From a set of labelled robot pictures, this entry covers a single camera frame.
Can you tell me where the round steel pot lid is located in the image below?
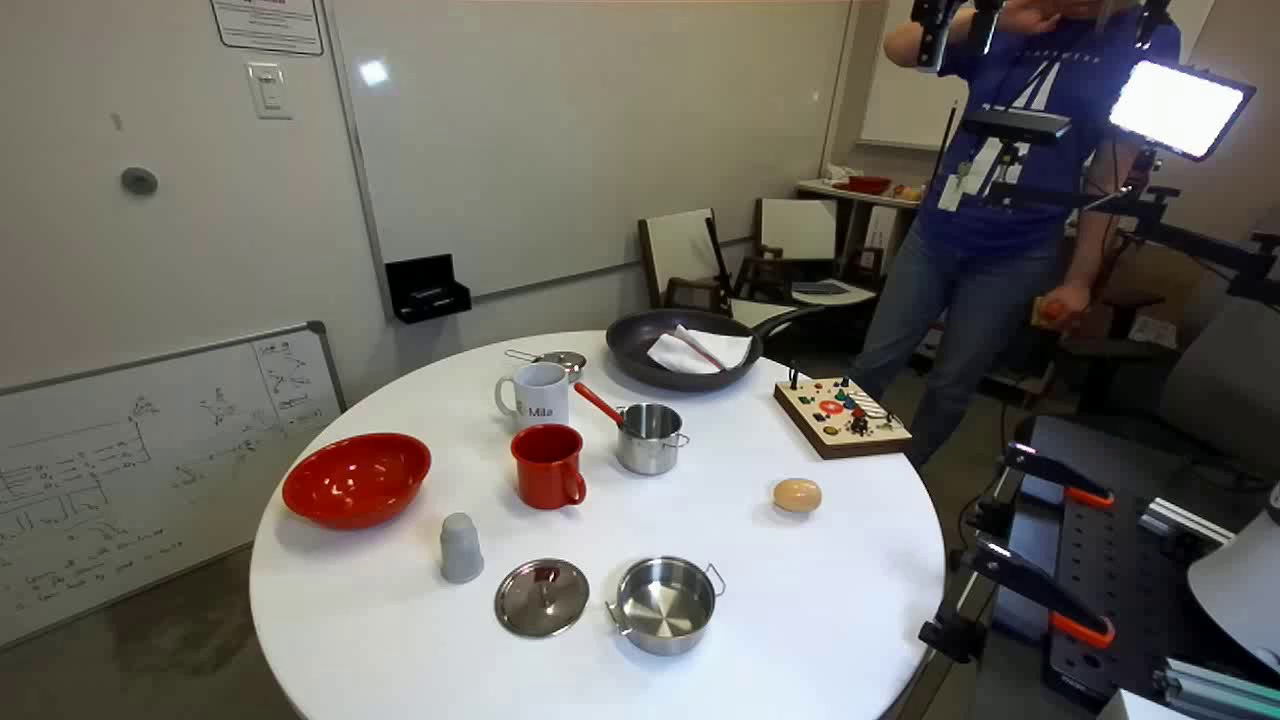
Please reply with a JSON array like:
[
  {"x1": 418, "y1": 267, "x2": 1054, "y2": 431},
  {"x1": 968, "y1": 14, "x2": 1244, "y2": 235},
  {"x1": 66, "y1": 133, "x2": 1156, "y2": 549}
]
[{"x1": 490, "y1": 557, "x2": 593, "y2": 638}]

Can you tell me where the red bowl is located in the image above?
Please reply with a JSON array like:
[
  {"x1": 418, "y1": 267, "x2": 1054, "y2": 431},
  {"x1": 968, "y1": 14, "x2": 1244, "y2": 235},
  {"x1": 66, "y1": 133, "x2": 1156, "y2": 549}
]
[{"x1": 279, "y1": 426, "x2": 435, "y2": 530}]

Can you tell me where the paper notice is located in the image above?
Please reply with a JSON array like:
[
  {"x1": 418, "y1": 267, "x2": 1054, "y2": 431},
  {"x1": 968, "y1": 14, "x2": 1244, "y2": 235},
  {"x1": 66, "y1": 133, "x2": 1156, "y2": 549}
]
[{"x1": 208, "y1": 0, "x2": 326, "y2": 59}]

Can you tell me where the white rounded cover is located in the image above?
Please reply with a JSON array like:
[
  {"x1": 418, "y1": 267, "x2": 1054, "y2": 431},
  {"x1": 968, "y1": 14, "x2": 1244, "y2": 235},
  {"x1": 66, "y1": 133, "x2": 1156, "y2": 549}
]
[{"x1": 1182, "y1": 484, "x2": 1280, "y2": 676}]

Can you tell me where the white napkin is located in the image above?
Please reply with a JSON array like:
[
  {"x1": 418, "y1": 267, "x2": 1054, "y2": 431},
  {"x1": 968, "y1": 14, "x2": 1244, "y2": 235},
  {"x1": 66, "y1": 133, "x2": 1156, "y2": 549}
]
[{"x1": 644, "y1": 320, "x2": 759, "y2": 379}]

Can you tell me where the red enamel mug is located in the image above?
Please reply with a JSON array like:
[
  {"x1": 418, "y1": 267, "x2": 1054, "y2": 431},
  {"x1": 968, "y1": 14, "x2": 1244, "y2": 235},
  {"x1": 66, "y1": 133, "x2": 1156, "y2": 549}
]
[{"x1": 508, "y1": 418, "x2": 593, "y2": 511}]

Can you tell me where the thin pink stick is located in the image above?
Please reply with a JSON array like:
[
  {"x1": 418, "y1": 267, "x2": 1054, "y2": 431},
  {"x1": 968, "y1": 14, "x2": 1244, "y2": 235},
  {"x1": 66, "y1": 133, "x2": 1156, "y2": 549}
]
[{"x1": 673, "y1": 320, "x2": 733, "y2": 374}]

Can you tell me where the wide steel pot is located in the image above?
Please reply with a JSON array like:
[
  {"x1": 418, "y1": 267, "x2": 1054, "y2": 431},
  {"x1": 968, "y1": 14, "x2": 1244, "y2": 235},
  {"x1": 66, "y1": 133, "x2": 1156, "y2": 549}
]
[{"x1": 604, "y1": 550, "x2": 733, "y2": 658}]

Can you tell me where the black camera on stand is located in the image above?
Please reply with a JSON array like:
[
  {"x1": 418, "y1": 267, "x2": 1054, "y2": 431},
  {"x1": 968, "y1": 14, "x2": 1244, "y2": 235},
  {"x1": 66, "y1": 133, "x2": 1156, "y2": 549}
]
[{"x1": 956, "y1": 102, "x2": 1077, "y2": 148}]

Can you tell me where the chair with white back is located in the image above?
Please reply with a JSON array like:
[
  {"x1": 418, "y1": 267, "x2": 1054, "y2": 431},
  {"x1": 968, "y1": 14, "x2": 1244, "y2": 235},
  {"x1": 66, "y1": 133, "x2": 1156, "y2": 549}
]
[
  {"x1": 748, "y1": 194, "x2": 880, "y2": 310},
  {"x1": 637, "y1": 203, "x2": 734, "y2": 315}
]

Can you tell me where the red handled metal fork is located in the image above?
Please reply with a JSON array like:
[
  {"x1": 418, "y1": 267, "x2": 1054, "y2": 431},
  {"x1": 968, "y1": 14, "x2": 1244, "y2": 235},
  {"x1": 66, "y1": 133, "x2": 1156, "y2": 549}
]
[{"x1": 571, "y1": 379, "x2": 633, "y2": 431}]

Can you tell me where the whiteboard with drawings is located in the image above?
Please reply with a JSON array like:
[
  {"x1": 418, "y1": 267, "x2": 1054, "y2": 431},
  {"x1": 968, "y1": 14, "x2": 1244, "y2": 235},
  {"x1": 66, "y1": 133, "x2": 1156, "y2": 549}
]
[{"x1": 0, "y1": 315, "x2": 347, "y2": 652}]

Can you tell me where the black frying pan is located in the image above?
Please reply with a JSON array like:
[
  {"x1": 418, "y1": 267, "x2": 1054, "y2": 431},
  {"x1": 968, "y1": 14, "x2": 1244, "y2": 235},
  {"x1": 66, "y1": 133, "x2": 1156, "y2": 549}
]
[{"x1": 604, "y1": 303, "x2": 804, "y2": 396}]

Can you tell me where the orange handled black clamp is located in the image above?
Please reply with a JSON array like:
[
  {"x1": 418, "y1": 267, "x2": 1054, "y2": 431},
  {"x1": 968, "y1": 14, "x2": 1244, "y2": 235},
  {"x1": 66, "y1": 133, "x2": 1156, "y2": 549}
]
[
  {"x1": 996, "y1": 438, "x2": 1120, "y2": 520},
  {"x1": 917, "y1": 534, "x2": 1120, "y2": 667}
]

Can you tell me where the wall mounted whiteboard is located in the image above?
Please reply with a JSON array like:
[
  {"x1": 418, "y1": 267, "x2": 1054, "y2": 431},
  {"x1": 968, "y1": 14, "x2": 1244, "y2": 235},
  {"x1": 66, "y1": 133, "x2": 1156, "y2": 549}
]
[{"x1": 322, "y1": 0, "x2": 854, "y2": 324}]

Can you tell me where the bright light panel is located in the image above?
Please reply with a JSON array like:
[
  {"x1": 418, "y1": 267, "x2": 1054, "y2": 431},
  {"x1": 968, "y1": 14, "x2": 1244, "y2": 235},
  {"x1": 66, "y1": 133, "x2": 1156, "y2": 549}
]
[{"x1": 1109, "y1": 56, "x2": 1261, "y2": 162}]

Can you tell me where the white wall switch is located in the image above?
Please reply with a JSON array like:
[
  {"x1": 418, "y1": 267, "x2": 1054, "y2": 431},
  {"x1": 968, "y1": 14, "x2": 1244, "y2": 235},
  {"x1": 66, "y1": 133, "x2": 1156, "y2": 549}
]
[{"x1": 242, "y1": 59, "x2": 295, "y2": 123}]

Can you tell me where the grey office chair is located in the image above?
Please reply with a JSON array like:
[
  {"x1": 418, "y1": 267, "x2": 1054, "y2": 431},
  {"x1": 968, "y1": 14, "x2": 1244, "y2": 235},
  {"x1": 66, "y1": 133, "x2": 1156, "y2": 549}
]
[{"x1": 1156, "y1": 294, "x2": 1280, "y2": 488}]

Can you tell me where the person in blue shirt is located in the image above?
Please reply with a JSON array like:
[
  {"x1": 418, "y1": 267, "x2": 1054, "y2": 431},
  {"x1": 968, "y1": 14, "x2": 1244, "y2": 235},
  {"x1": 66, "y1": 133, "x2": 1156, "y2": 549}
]
[{"x1": 852, "y1": 0, "x2": 1182, "y2": 473}]

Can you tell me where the background side table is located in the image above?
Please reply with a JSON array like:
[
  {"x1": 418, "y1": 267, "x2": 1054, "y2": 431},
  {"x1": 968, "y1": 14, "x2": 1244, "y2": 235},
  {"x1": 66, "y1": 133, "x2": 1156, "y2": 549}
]
[{"x1": 797, "y1": 162, "x2": 929, "y2": 271}]

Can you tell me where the white ceramic mug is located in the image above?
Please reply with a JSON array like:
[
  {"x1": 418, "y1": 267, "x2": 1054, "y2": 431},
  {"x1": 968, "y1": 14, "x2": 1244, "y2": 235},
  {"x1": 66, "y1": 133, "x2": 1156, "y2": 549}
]
[{"x1": 490, "y1": 360, "x2": 577, "y2": 431}]

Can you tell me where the small steel pot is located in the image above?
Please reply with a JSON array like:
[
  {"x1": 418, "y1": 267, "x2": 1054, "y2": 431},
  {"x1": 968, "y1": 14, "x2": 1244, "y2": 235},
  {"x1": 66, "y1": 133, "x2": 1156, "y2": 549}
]
[{"x1": 614, "y1": 400, "x2": 694, "y2": 480}]

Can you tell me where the black wall tray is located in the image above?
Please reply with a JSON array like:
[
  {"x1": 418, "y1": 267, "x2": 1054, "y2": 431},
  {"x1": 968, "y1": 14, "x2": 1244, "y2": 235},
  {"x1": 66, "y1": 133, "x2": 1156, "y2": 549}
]
[{"x1": 384, "y1": 250, "x2": 476, "y2": 327}]

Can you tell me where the wooden board with knobs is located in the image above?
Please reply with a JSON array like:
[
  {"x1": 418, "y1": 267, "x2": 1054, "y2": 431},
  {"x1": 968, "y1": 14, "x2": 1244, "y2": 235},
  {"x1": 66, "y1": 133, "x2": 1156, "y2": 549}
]
[{"x1": 773, "y1": 370, "x2": 917, "y2": 465}]

